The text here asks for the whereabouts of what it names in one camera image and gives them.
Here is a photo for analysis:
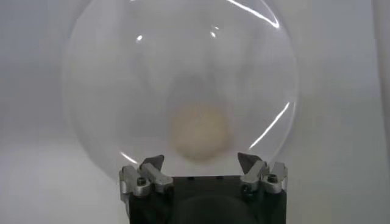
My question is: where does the white round plate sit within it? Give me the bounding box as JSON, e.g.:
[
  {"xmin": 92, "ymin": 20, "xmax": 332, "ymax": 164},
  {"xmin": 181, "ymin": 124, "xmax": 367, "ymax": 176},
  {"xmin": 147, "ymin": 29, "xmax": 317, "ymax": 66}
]
[{"xmin": 62, "ymin": 0, "xmax": 299, "ymax": 181}]

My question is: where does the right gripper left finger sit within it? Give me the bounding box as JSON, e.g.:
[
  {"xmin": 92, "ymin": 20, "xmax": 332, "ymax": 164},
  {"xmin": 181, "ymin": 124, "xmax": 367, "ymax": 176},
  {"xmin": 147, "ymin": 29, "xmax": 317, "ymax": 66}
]
[{"xmin": 118, "ymin": 154, "xmax": 175, "ymax": 197}]

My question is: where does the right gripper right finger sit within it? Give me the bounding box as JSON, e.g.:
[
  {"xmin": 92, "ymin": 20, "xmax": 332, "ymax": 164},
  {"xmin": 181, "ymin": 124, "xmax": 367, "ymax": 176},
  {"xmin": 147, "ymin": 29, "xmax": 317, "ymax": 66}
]
[{"xmin": 237, "ymin": 152, "xmax": 289, "ymax": 195}]

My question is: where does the white steamed baozi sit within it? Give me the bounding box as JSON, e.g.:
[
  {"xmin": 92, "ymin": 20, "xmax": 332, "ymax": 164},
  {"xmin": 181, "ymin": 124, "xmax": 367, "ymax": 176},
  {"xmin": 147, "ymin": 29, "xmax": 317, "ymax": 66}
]
[{"xmin": 167, "ymin": 103, "xmax": 229, "ymax": 162}]

